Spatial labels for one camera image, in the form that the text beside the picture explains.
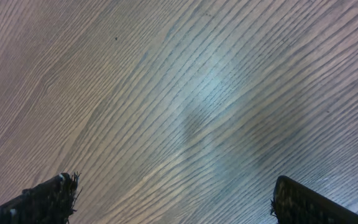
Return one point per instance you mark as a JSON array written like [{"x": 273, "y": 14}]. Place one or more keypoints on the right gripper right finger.
[{"x": 293, "y": 203}]

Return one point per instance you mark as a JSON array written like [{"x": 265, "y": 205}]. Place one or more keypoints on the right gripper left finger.
[{"x": 50, "y": 202}]

